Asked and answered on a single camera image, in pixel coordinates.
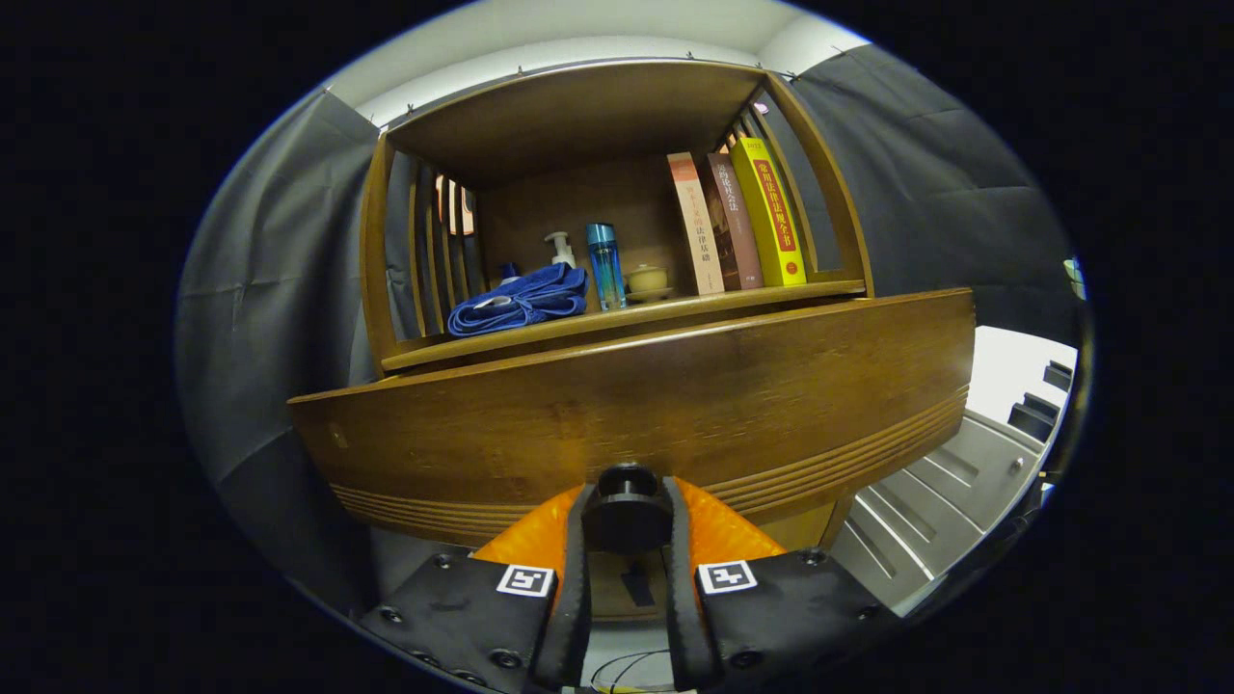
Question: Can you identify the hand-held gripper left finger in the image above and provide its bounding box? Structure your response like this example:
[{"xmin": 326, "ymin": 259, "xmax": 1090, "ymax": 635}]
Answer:
[{"xmin": 359, "ymin": 479, "xmax": 594, "ymax": 693}]

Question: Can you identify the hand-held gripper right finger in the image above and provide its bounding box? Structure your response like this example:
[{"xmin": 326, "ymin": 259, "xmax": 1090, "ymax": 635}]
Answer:
[{"xmin": 663, "ymin": 477, "xmax": 902, "ymax": 693}]

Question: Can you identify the wooden drawer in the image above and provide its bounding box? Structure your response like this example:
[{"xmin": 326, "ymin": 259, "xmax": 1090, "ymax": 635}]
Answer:
[{"xmin": 287, "ymin": 287, "xmax": 977, "ymax": 555}]

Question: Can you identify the wooden cabinet door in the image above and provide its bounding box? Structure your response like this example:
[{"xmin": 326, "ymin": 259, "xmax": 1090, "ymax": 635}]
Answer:
[{"xmin": 590, "ymin": 496, "xmax": 854, "ymax": 620}]

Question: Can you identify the wooden countertop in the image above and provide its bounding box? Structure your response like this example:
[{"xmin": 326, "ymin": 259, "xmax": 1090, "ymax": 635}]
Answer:
[{"xmin": 381, "ymin": 280, "xmax": 867, "ymax": 372}]

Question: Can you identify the white side cabinet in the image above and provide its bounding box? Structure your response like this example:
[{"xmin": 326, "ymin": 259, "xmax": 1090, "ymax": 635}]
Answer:
[{"xmin": 829, "ymin": 326, "xmax": 1079, "ymax": 618}]

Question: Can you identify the wooden cabinet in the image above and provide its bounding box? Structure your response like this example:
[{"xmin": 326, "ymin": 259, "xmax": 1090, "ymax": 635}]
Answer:
[{"xmin": 359, "ymin": 58, "xmax": 876, "ymax": 623}]

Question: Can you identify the blue folded towel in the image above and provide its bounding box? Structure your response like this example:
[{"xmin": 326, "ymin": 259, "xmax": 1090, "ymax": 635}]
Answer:
[{"xmin": 446, "ymin": 262, "xmax": 589, "ymax": 336}]

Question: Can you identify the yellow lidded teacup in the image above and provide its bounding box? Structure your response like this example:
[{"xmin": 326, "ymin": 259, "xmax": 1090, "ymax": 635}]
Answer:
[{"xmin": 625, "ymin": 263, "xmax": 674, "ymax": 304}]

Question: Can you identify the tall blue glass bottle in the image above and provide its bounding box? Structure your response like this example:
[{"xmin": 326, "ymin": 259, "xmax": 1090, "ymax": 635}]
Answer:
[{"xmin": 586, "ymin": 224, "xmax": 628, "ymax": 312}]

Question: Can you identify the orange and white book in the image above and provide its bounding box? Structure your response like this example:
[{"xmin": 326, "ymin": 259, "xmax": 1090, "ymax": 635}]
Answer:
[{"xmin": 666, "ymin": 151, "xmax": 726, "ymax": 296}]

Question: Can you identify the brown book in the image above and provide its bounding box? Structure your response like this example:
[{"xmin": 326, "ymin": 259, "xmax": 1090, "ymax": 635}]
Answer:
[{"xmin": 698, "ymin": 152, "xmax": 765, "ymax": 291}]

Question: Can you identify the yellow book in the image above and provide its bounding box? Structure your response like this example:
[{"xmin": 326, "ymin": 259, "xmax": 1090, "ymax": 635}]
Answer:
[{"xmin": 729, "ymin": 137, "xmax": 808, "ymax": 288}]

